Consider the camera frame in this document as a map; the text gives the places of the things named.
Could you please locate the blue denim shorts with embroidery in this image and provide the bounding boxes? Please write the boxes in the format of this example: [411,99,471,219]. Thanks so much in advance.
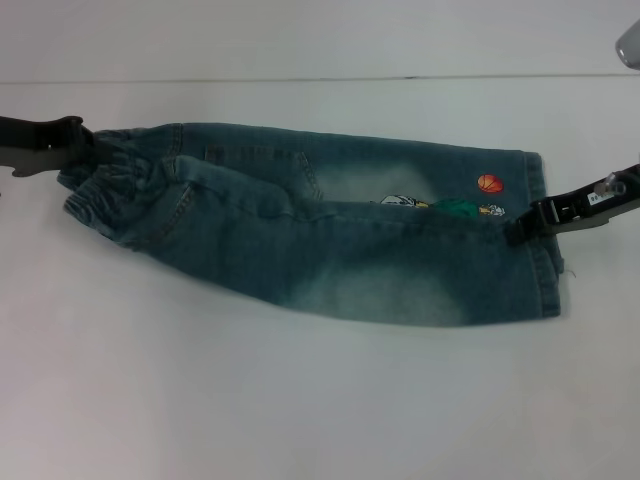
[57,121,566,334]

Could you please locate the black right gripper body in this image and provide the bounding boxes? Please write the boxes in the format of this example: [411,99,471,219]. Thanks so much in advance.
[542,163,640,234]

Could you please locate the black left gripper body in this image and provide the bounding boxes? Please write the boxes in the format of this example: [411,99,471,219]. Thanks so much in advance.
[0,115,85,179]

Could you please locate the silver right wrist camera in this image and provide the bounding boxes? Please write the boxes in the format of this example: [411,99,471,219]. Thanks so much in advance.
[613,22,640,69]

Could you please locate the metal clamp bolt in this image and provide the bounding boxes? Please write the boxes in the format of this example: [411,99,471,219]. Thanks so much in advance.
[592,172,626,199]

